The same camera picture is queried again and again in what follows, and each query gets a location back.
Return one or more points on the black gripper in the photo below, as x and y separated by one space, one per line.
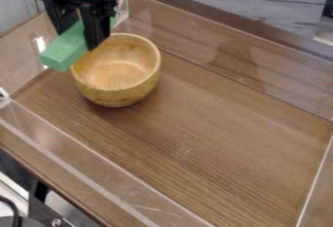
96 16

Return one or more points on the green wooden block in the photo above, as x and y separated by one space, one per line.
66 49

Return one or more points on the brown wooden bowl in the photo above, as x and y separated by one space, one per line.
120 73

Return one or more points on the clear acrylic tray walls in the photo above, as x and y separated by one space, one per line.
227 148

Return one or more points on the clear acrylic corner bracket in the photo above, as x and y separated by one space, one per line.
123 14

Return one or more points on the black table leg bracket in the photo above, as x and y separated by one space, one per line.
38 210

